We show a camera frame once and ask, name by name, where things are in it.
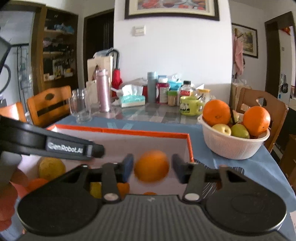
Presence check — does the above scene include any small orange tangerine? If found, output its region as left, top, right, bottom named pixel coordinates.
left=26, top=178, right=48, bottom=193
left=143, top=192, right=157, bottom=196
left=117, top=182, right=130, bottom=200
left=134, top=150, right=170, bottom=183

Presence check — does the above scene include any person left hand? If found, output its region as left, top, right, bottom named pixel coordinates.
left=1, top=168, right=29, bottom=232

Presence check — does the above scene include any wooden chair left near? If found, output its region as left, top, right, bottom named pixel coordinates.
left=0, top=102, right=27, bottom=123

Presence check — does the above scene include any wooden chair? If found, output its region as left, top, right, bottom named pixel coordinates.
left=236, top=88, right=288, bottom=152
left=27, top=86, right=72, bottom=128
left=0, top=102, right=27, bottom=123

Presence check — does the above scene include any white plastic fruit basket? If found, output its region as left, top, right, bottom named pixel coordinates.
left=197, top=114, right=270, bottom=160

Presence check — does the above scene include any small orange tangerine front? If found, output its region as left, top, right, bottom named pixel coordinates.
left=143, top=192, right=157, bottom=196

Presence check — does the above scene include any wooden chair left far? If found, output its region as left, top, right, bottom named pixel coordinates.
left=27, top=86, right=72, bottom=128

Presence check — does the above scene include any yellow apple in basket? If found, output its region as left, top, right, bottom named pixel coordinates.
left=212, top=123, right=232, bottom=136

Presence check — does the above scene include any yellow green pear in basket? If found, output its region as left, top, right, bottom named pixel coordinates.
left=231, top=123, right=250, bottom=139

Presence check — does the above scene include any large orange in basket left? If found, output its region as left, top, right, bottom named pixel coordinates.
left=203, top=99, right=231, bottom=126

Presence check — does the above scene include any large orange in basket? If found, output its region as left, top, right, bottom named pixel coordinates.
left=243, top=106, right=271, bottom=137
left=203, top=99, right=231, bottom=126

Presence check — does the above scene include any green yellow mug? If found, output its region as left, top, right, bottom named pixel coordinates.
left=180, top=96, right=204, bottom=116

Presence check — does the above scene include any clear glass jar mug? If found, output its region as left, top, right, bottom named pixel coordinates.
left=68, top=88, right=92, bottom=123

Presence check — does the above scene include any teal tissue box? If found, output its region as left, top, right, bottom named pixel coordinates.
left=119, top=84, right=145, bottom=108

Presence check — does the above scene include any blue patterned tablecloth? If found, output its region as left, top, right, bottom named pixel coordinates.
left=6, top=115, right=296, bottom=239

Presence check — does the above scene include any large orange in basket right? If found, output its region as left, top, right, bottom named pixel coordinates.
left=243, top=106, right=271, bottom=137

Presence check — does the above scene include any dark cap medicine bottle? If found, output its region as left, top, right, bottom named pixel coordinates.
left=179, top=80, right=194, bottom=97

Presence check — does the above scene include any red folded umbrella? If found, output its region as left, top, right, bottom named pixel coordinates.
left=112, top=49, right=122, bottom=89

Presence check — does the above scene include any red labelled jar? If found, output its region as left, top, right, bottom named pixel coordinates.
left=156, top=77, right=170, bottom=104

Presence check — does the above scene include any wooden chair right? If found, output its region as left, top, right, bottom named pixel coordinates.
left=236, top=88, right=288, bottom=152

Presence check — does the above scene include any pink thermos bottle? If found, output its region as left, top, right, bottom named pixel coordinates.
left=95, top=69, right=111, bottom=113

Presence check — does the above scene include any grey tall bottle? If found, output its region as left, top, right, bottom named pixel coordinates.
left=147, top=72, right=158, bottom=103

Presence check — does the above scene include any wooden bookshelf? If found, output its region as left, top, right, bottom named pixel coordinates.
left=31, top=6, right=78, bottom=95

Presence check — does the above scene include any small framed painting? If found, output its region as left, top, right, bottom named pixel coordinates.
left=232, top=23, right=258, bottom=58

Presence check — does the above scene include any large framed painting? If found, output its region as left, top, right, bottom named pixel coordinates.
left=125, top=0, right=220, bottom=21

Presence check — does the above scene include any wall light switch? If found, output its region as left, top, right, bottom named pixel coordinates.
left=132, top=26, right=146, bottom=37

